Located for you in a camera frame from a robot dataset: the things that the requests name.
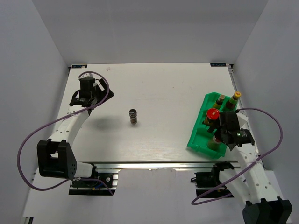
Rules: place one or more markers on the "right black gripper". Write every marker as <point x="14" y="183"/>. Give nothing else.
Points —
<point x="212" y="129"/>

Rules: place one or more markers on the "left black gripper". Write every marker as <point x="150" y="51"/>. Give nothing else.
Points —
<point x="104" y="92"/>

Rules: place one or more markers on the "red-lid jar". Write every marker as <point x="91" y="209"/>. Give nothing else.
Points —
<point x="214" y="143"/>
<point x="211" y="116"/>

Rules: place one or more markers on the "small beige-cap yellow-label bottle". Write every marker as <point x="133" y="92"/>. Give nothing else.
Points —
<point x="218" y="103"/>

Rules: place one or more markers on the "tall yellow-cap sauce bottle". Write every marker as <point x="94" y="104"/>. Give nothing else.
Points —
<point x="232" y="102"/>

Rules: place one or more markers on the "black-cap pepper shaker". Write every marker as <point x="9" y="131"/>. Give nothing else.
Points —
<point x="133" y="116"/>

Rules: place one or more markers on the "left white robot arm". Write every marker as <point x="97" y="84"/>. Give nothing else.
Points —
<point x="55" y="156"/>

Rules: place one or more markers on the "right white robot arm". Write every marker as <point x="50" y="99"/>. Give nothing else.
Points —
<point x="261" y="203"/>

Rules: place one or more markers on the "blue corner label left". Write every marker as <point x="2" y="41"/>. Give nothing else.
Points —
<point x="79" y="66"/>

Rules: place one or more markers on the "blue corner label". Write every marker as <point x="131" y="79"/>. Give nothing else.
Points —
<point x="218" y="65"/>
<point x="79" y="66"/>

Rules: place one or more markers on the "blue corner label right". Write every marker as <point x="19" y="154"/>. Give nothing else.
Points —
<point x="218" y="65"/>

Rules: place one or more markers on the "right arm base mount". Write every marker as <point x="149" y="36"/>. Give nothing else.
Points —
<point x="207" y="180"/>

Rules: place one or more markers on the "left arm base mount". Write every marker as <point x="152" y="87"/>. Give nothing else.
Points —
<point x="103" y="182"/>

